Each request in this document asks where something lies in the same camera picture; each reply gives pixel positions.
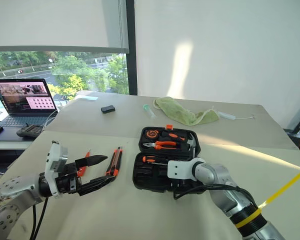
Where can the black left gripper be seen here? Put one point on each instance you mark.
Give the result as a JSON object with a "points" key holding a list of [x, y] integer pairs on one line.
{"points": [[65, 180]]}

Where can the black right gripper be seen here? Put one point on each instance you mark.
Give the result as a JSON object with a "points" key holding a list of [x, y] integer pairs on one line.
{"points": [[177, 185]]}

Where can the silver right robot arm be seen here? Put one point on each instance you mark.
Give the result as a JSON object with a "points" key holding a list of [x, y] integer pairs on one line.
{"points": [[222, 180]]}

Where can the black plastic tool case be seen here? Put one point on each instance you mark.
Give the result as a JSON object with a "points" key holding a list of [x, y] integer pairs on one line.
{"points": [[137, 172]]}

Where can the slim orange tester screwdriver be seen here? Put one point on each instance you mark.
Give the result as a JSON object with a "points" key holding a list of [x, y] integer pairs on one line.
{"points": [[82, 172]]}

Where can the orange black utility knife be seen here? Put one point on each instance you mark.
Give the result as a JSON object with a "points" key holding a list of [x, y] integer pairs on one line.
{"points": [[114, 162]]}

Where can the long orange black screwdriver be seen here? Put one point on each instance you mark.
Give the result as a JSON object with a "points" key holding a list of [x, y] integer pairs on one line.
{"points": [[148, 158]]}

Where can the short orange black screwdriver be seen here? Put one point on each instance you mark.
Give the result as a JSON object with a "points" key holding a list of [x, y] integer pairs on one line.
{"points": [[173, 135]]}

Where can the orange black tape measure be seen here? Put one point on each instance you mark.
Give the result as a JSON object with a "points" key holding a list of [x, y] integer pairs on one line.
{"points": [[151, 133]]}

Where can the small steel claw hammer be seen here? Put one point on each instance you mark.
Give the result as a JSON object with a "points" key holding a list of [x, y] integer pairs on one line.
{"points": [[192, 145]]}

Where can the small black box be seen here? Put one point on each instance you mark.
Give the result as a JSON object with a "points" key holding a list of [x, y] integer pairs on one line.
{"points": [[108, 109]]}

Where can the clear tube green cap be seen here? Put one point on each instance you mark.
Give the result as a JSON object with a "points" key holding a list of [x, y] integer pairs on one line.
{"points": [[149, 111]]}

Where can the green cloth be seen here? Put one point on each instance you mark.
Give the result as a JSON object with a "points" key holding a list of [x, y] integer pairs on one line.
{"points": [[180, 111]]}

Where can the black handheld controller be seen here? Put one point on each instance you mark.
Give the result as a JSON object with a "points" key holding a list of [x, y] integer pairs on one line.
{"points": [[30, 130]]}

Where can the white side desk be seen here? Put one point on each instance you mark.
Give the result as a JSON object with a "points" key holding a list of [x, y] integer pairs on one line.
{"points": [[5, 155]]}

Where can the open laptop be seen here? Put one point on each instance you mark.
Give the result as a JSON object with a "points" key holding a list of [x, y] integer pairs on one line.
{"points": [[22, 95]]}

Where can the white roller blind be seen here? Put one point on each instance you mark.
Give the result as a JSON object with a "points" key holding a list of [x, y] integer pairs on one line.
{"points": [[222, 50], [58, 23]]}

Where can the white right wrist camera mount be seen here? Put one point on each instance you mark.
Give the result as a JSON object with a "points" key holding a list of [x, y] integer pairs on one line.
{"points": [[178, 170]]}

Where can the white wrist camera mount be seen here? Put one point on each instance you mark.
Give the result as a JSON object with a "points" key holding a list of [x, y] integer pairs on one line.
{"points": [[53, 160], [178, 170]]}

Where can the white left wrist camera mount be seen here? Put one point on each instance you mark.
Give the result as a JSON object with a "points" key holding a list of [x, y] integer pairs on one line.
{"points": [[53, 160]]}

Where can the black window post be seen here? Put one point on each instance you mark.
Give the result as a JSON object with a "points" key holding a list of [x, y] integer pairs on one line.
{"points": [[131, 47]]}

